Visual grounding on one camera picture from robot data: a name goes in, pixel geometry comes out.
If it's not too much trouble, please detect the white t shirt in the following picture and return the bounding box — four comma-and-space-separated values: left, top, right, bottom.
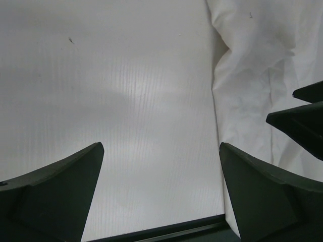
203, 0, 323, 239

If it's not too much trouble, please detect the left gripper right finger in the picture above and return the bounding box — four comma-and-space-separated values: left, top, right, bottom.
220, 143, 322, 241

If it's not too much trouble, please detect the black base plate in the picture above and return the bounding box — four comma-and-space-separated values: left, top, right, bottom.
97, 214, 241, 241

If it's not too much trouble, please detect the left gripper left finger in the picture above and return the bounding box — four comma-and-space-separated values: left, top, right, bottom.
1, 142, 104, 241

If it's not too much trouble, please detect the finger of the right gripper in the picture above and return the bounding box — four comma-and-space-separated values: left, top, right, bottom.
292, 81, 323, 103
266, 102, 322, 160

